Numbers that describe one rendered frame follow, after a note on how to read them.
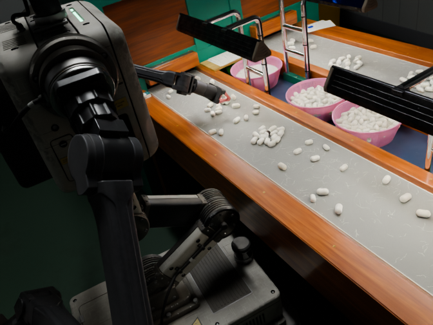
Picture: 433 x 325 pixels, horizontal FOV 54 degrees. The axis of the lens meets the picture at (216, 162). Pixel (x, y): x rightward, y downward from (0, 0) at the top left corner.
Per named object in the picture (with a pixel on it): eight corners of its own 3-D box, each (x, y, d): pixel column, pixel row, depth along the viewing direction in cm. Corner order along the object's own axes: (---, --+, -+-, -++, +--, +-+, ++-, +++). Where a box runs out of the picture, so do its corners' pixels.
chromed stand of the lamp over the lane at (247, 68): (242, 125, 193) (225, 28, 167) (219, 110, 208) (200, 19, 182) (276, 108, 199) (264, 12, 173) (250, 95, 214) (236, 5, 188)
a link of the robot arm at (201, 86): (192, 91, 171) (196, 78, 170) (183, 90, 176) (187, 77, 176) (206, 97, 175) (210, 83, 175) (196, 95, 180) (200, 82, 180)
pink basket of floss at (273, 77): (279, 95, 209) (278, 77, 203) (227, 97, 217) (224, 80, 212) (287, 70, 229) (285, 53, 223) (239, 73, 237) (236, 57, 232)
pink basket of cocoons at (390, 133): (370, 163, 155) (370, 141, 150) (318, 135, 175) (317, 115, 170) (419, 132, 165) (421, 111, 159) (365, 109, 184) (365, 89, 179)
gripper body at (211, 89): (212, 83, 184) (199, 78, 180) (225, 90, 177) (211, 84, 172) (206, 97, 186) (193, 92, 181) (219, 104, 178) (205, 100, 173)
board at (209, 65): (214, 71, 223) (214, 69, 222) (200, 64, 234) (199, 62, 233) (264, 49, 234) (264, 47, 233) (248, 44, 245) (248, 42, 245)
